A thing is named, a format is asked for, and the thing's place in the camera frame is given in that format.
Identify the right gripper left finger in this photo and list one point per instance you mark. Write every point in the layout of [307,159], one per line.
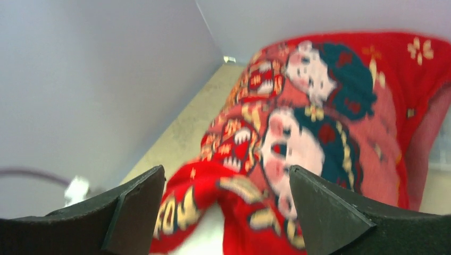
[118,221]

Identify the red patterned pillowcase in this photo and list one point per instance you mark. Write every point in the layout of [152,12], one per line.
[361,110]

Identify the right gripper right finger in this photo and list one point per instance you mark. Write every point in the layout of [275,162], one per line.
[335,220]

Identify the white pillow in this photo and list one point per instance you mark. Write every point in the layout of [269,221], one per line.
[207,238]

